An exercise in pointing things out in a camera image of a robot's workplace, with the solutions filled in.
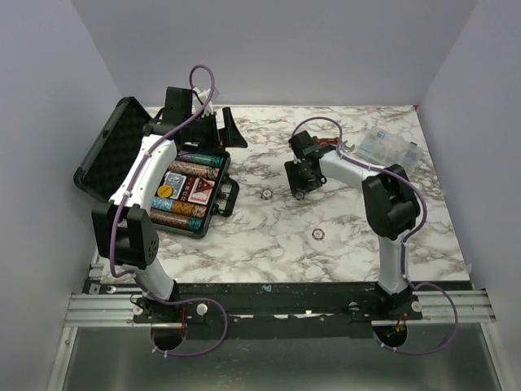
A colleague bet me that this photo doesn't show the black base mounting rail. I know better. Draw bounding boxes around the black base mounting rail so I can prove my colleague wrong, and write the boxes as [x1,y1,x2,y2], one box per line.
[134,283,422,340]

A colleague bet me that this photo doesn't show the clear plastic screw organizer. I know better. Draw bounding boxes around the clear plastic screw organizer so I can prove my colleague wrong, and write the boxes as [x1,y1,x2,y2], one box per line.
[356,126,424,176]

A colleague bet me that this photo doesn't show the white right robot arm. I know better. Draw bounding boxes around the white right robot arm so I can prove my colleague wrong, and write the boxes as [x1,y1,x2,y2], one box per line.
[284,131,420,319]

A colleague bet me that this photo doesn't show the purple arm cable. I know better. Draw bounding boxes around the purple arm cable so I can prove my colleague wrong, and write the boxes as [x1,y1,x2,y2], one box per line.
[292,116,459,355]
[109,64,229,358]

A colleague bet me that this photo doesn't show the yellow big blind button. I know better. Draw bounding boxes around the yellow big blind button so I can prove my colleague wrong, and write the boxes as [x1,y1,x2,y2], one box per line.
[157,184,173,198]

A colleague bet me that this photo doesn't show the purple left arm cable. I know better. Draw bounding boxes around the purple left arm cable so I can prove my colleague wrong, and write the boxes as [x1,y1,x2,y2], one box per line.
[109,64,229,358]

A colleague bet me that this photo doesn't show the aluminium frame rail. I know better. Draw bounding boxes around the aluminium frame rail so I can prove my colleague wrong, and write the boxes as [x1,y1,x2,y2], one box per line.
[63,294,151,328]

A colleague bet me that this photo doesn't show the red playing card deck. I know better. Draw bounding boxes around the red playing card deck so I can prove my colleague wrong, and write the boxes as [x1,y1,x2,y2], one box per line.
[188,178,213,205]

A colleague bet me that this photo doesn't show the brown faucet tap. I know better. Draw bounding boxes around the brown faucet tap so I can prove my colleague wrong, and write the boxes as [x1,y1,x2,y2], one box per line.
[313,136,339,147]

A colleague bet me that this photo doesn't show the red dice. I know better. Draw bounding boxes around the red dice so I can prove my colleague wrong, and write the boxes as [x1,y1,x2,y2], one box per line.
[178,176,196,202]

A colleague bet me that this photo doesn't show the brown bottom chip row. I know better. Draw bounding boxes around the brown bottom chip row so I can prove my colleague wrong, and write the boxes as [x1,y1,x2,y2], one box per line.
[150,209,203,232]

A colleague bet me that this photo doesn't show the blue playing card deck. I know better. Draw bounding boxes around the blue playing card deck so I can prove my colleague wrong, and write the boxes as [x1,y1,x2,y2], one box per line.
[164,172,186,200]

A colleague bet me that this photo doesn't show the poker chip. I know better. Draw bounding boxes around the poker chip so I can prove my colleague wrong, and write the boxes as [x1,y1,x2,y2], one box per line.
[261,189,273,200]
[312,228,325,240]

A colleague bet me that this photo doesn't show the brown and blue chip row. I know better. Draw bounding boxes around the brown and blue chip row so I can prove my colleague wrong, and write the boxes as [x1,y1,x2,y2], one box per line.
[168,160,220,180]

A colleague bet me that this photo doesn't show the silver open-end wrench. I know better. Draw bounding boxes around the silver open-end wrench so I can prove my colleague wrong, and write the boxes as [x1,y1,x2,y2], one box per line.
[340,141,356,154]

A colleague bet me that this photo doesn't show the red triangular dealer button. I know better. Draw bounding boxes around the red triangular dealer button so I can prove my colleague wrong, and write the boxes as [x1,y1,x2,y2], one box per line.
[194,178,214,193]

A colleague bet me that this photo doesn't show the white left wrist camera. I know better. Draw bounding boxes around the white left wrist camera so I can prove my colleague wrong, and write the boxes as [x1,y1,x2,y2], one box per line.
[192,86,216,117]

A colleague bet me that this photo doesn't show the orange chip row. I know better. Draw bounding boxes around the orange chip row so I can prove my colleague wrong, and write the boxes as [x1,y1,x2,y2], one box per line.
[151,197,207,218]

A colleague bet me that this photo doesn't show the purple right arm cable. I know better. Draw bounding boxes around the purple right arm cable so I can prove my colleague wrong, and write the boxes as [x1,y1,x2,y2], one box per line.
[292,116,459,355]

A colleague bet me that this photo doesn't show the purple and green chip row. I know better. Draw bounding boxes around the purple and green chip row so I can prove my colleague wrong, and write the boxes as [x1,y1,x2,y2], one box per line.
[175,151,230,168]

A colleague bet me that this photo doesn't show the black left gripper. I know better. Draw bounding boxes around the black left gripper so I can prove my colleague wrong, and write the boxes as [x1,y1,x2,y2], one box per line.
[184,107,247,154]

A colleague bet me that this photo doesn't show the black poker set case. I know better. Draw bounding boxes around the black poker set case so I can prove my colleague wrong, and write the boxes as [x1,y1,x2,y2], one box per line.
[73,97,239,238]

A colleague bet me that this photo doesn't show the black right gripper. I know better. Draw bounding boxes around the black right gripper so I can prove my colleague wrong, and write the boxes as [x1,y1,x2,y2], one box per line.
[284,160,321,196]

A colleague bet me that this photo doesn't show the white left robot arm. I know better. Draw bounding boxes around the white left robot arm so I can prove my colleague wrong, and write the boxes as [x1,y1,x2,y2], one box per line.
[92,86,247,322]

